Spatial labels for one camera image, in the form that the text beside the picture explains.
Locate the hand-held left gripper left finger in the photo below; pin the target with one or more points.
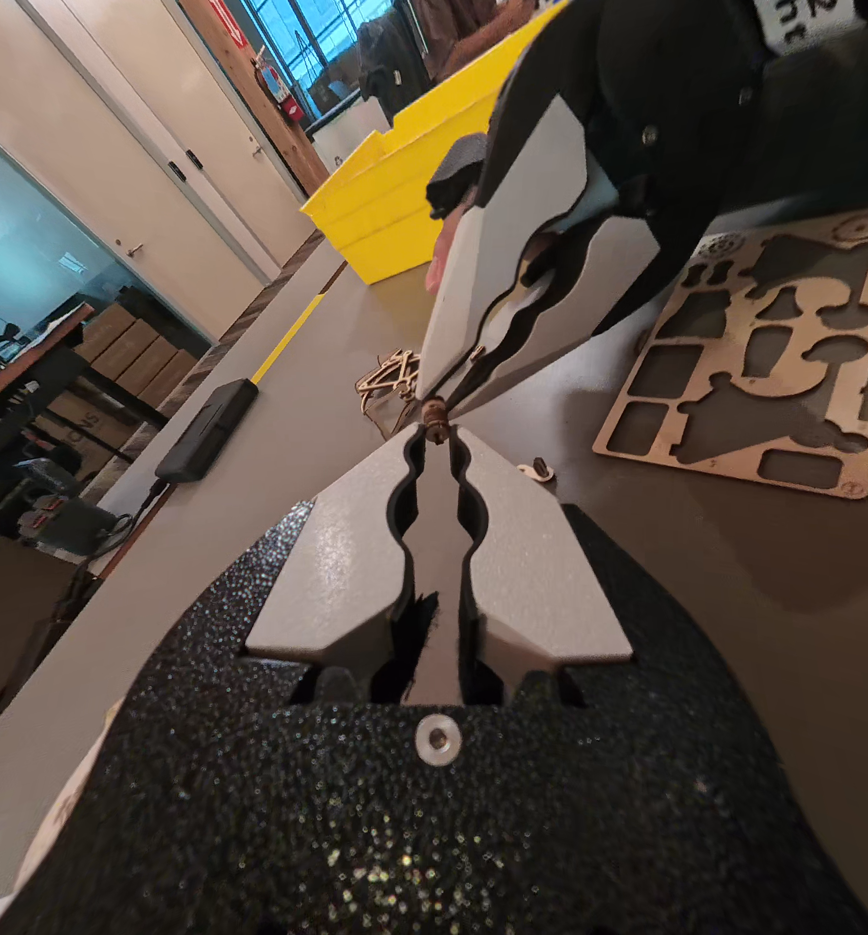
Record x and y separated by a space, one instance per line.
332 562

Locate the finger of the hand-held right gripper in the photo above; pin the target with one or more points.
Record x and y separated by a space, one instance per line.
507 212
587 292

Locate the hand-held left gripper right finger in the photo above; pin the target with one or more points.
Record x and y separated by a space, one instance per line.
543 570

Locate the small wooden axle part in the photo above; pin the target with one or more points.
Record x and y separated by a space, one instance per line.
434 420

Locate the wooden model frame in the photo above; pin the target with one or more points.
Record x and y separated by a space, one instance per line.
389 383

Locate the person's right hand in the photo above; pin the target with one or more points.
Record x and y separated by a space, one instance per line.
440 259

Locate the small flat wooden piece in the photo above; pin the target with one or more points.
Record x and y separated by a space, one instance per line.
536 469

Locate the yellow plastic bin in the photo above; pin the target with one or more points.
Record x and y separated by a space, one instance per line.
383 204

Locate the black power adapter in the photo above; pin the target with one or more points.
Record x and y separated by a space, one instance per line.
207 431

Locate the dark hanging jacket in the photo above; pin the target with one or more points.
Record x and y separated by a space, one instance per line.
394 66

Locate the wooden sheet with cutouts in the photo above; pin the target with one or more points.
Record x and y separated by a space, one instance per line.
806 438

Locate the large glass window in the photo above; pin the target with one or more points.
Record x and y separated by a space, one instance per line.
317 29

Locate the grey device with red clips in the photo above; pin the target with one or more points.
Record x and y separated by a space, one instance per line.
69 522

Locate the red fire extinguisher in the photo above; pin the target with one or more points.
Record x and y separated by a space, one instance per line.
273 77

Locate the stack of cardboard boxes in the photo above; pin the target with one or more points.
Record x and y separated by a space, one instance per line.
134 350

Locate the beige door with keypad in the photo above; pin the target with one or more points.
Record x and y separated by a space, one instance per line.
207 109

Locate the wooden desk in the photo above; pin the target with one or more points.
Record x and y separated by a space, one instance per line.
17 365

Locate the glass office partition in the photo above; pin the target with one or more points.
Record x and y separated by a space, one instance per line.
32 241

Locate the wooden post with red signs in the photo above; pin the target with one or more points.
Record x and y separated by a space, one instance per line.
258 117

